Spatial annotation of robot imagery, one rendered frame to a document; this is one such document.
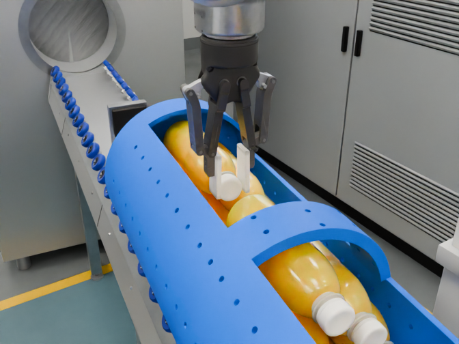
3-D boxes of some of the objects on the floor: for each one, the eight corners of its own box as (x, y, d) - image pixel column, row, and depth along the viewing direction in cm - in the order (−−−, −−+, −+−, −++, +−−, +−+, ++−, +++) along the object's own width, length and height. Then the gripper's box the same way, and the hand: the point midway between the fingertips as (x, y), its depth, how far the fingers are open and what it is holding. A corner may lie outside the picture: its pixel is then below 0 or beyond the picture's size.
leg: (102, 271, 244) (84, 151, 214) (104, 278, 239) (87, 157, 209) (89, 274, 242) (70, 153, 212) (91, 282, 237) (72, 160, 207)
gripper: (273, 20, 73) (267, 170, 84) (158, 31, 67) (168, 191, 78) (300, 32, 67) (290, 192, 78) (176, 46, 61) (185, 216, 72)
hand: (229, 171), depth 76 cm, fingers closed on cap, 4 cm apart
